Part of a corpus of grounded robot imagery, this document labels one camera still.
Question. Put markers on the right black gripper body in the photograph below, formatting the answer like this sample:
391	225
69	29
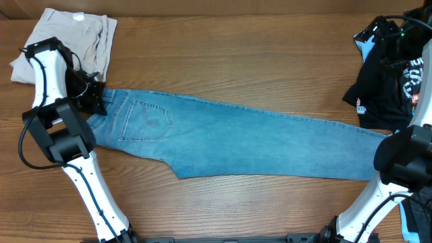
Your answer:
390	42

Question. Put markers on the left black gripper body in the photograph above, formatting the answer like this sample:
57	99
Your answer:
82	93

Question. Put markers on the light blue denim jeans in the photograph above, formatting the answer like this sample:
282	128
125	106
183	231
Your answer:
198	137

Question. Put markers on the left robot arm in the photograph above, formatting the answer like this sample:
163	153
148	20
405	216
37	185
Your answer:
63	91

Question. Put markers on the light blue t-shirt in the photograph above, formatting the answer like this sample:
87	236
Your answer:
385	98

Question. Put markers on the folded beige trousers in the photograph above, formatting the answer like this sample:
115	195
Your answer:
89	36

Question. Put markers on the black printed jersey shirt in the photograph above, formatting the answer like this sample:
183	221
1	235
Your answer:
388	87

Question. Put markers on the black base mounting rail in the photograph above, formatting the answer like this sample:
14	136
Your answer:
290	238

